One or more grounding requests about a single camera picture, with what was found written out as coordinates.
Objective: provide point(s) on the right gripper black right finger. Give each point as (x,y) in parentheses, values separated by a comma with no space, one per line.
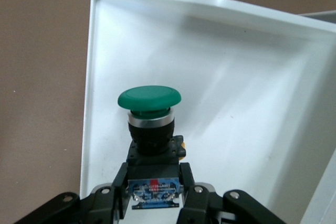
(199,205)

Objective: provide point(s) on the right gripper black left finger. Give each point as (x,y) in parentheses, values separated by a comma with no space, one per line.
(105,203)

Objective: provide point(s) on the brown table cover mat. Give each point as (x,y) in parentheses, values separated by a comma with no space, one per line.
(39,77)

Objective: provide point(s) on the green mushroom push button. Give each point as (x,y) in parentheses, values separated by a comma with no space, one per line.
(149,98)

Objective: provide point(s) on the white plastic drawer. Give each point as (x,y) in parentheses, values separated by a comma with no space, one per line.
(210,77)

